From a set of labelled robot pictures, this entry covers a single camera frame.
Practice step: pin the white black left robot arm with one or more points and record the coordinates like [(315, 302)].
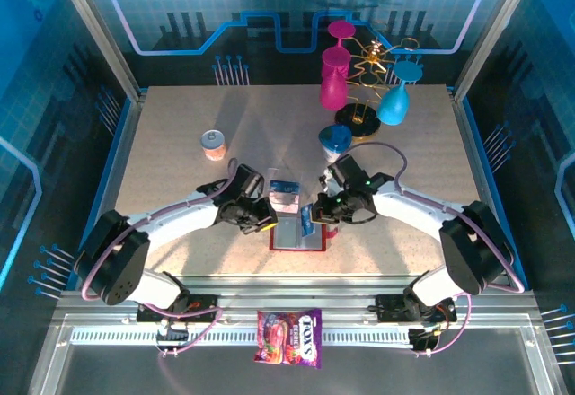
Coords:
[(179, 224)]

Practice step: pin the aluminium frame post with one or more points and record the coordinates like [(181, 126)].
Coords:
[(493, 31), (101, 31)]

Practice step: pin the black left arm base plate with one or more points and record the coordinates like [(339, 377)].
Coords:
[(206, 301)]

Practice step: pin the blue-fronted black-backed card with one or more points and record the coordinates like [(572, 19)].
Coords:
[(307, 226)]

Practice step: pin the small circuit board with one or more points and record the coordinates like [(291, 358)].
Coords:
[(173, 334), (424, 339)]

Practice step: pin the purple Fox's candy bag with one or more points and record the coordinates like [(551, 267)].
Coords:
[(287, 336)]

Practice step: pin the blue VIP chip card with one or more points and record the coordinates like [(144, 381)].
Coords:
[(285, 186)]

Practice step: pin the magenta wine glass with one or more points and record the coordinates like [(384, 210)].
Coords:
[(333, 92)]

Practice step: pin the aluminium table edge rail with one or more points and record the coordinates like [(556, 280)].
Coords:
[(485, 188), (112, 188)]

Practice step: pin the blue wine glass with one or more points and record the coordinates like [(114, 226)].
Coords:
[(393, 107)]

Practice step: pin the red leather card holder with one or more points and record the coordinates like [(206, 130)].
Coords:
[(287, 238)]

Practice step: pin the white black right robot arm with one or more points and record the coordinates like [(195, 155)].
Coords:
[(413, 206)]

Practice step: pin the small pink tin can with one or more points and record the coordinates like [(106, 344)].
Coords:
[(213, 149)]

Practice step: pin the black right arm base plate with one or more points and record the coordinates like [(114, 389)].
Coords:
[(386, 309)]

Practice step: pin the wide aluminium base rail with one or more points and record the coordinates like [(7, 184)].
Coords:
[(314, 287)]

